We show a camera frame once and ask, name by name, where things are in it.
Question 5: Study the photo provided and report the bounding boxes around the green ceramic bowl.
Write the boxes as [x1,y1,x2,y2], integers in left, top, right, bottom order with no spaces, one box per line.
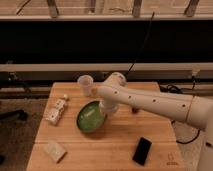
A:
[76,101,106,133]

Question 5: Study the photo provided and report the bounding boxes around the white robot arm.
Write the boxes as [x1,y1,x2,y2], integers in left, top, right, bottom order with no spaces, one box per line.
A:
[97,72,213,171]

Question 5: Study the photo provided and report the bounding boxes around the clear plastic cup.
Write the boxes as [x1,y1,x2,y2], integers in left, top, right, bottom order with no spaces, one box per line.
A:
[77,75,93,97]

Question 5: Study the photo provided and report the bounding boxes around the black smartphone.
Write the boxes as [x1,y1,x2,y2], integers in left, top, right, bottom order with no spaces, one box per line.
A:
[132,137,152,166]

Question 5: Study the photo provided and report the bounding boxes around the white small bottle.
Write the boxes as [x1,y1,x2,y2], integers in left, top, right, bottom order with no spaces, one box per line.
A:
[45,94,69,125]

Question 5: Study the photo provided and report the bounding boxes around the beige sponge block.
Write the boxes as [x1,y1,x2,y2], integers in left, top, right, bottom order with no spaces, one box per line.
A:
[43,141,67,163]

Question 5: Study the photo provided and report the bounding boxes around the black chair base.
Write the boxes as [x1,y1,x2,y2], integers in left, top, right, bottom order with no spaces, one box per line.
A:
[0,110,28,121]

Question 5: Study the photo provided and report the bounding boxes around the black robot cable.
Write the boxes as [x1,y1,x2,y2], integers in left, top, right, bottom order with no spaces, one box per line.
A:
[159,83,203,145]

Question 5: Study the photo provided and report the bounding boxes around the black hanging cable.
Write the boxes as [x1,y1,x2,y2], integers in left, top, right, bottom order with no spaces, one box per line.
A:
[119,11,156,82]

